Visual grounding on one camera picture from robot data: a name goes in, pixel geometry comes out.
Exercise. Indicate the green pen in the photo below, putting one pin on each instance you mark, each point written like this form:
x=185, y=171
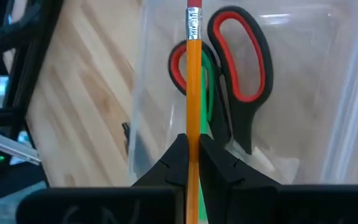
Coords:
x=210, y=87

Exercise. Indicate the black metal rig frame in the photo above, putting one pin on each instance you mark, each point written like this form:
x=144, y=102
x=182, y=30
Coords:
x=26, y=62

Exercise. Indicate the orange pencil red eraser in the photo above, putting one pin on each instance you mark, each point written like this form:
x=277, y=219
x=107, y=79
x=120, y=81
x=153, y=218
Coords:
x=194, y=93

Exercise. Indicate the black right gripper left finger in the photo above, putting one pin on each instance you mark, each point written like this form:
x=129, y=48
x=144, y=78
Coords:
x=172, y=174

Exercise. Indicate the silver metal bar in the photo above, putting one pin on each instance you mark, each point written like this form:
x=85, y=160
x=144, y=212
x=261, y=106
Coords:
x=11, y=146

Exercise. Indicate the clear plastic supply box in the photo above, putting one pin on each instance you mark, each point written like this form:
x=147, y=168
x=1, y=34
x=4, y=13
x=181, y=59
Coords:
x=306, y=93

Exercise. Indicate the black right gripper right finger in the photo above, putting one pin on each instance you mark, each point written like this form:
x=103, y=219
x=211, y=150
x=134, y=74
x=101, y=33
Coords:
x=222, y=180

